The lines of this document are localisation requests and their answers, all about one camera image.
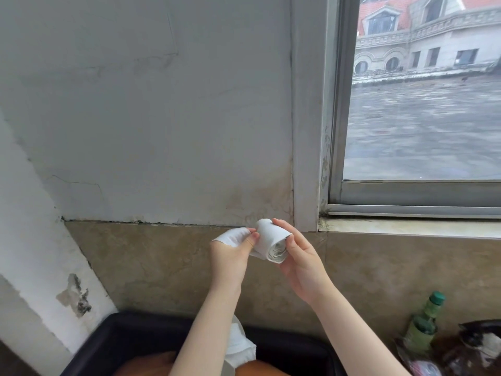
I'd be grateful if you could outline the person's right hand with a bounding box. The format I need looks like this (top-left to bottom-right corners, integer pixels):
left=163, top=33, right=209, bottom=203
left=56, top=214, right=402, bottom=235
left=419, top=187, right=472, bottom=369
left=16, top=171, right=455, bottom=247
left=271, top=218, right=337, bottom=307

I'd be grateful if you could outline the person's left hand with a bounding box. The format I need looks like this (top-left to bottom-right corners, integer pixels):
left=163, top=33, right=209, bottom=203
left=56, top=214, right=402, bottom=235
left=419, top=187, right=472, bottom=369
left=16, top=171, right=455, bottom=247
left=209, top=228, right=261, bottom=289

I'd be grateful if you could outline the white bag roll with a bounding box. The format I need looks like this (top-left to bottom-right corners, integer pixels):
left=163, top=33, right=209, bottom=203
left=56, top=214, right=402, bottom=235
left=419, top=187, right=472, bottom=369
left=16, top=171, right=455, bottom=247
left=211, top=218, right=294, bottom=265

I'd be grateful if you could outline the person's right forearm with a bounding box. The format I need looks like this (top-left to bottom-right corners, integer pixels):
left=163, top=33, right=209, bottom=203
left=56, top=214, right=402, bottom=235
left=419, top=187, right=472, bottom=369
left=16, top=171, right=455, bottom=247
left=312, top=285, right=412, bottom=376

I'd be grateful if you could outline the person's left forearm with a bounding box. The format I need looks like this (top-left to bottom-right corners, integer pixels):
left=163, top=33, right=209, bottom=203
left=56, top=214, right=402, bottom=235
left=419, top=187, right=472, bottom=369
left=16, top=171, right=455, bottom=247
left=168, top=281, right=244, bottom=376

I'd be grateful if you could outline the white crumpled cloth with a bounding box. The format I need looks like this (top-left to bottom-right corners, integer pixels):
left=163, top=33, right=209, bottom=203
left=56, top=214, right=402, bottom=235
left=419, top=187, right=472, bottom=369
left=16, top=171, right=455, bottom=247
left=222, top=315, right=257, bottom=376

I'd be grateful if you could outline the beige stone window sill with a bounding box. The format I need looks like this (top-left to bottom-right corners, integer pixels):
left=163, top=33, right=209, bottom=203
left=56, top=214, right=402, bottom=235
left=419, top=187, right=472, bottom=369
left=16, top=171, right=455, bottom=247
left=318, top=218, right=501, bottom=241

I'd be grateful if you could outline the black plastic bin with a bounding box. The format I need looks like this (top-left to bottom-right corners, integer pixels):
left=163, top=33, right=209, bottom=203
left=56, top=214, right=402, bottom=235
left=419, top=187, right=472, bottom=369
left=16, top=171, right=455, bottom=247
left=61, top=311, right=349, bottom=376

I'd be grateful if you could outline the short green-labelled bottle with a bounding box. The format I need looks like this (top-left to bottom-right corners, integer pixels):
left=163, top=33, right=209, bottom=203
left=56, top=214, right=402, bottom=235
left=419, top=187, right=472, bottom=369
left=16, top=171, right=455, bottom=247
left=402, top=315, right=437, bottom=355

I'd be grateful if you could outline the tall green-capped bottle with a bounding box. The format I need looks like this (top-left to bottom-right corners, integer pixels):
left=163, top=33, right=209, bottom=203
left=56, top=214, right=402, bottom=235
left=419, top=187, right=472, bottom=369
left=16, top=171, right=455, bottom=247
left=424, top=291, right=447, bottom=333

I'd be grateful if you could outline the orange object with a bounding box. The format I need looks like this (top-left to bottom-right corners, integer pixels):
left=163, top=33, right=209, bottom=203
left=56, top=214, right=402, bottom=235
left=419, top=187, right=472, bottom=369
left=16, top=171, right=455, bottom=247
left=113, top=350, right=291, bottom=376

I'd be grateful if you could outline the clear plastic bag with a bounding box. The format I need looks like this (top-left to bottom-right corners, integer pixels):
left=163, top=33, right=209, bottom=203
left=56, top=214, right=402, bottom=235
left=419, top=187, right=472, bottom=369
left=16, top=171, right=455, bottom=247
left=395, top=336, right=501, bottom=376

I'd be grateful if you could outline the black plastic packet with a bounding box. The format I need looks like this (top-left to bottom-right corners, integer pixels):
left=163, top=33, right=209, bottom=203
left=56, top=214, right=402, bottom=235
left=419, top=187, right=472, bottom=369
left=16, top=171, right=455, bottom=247
left=457, top=319, right=501, bottom=368

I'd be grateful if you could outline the red-roofed building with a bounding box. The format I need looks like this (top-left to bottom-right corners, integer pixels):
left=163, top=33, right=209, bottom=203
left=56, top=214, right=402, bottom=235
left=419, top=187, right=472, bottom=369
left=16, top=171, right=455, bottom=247
left=352, top=0, right=501, bottom=86

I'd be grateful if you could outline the grey metal window frame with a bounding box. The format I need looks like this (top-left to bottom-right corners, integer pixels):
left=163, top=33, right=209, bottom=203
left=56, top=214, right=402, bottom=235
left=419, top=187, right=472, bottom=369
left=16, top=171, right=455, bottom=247
left=318, top=0, right=501, bottom=220

